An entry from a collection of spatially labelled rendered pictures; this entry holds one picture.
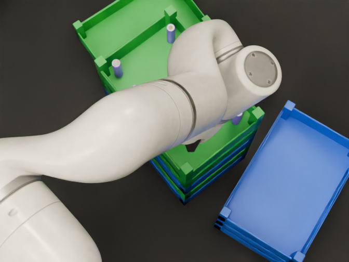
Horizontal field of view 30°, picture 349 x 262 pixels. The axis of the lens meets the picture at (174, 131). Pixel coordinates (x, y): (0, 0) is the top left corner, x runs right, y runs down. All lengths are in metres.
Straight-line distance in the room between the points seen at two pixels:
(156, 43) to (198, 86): 0.57
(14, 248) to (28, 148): 0.11
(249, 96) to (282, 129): 0.53
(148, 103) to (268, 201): 0.80
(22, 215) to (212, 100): 0.30
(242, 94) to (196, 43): 0.12
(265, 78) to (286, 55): 0.77
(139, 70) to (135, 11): 0.43
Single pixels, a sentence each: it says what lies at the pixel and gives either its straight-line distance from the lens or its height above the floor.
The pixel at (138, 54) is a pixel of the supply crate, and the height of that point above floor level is 0.32.
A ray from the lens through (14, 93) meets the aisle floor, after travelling 1.77.
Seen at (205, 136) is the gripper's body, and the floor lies 0.50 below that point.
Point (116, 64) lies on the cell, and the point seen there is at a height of 0.39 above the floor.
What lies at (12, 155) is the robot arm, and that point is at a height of 0.93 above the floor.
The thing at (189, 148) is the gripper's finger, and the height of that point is 0.45.
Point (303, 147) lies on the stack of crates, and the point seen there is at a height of 0.16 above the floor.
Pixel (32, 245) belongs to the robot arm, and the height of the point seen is 0.91.
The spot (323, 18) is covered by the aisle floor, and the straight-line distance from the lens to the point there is 1.84.
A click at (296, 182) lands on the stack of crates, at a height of 0.16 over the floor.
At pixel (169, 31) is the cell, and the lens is 1.36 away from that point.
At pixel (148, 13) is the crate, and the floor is 0.00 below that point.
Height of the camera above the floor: 1.63
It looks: 75 degrees down
